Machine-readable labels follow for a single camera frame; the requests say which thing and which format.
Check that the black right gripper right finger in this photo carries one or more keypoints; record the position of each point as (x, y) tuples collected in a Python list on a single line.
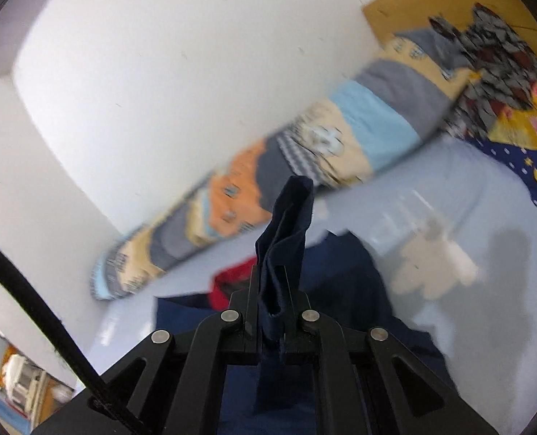
[(366, 383)]

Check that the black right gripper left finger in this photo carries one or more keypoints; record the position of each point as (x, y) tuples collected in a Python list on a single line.
[(180, 388)]

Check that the navy blue work garment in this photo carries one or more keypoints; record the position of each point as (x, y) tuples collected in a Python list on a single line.
[(277, 393)]

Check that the red garment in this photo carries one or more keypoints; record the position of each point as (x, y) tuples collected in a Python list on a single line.
[(228, 281)]

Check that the white rack shelf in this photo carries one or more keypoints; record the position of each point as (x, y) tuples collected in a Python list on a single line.
[(22, 381)]

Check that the patchwork rolled quilt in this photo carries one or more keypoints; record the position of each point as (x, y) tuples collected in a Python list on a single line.
[(390, 108)]

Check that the yellow navy star blanket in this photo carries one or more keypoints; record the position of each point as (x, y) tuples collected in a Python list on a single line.
[(512, 141)]

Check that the grey black patterned cloth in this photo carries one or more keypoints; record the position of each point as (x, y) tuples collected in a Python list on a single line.
[(504, 71)]

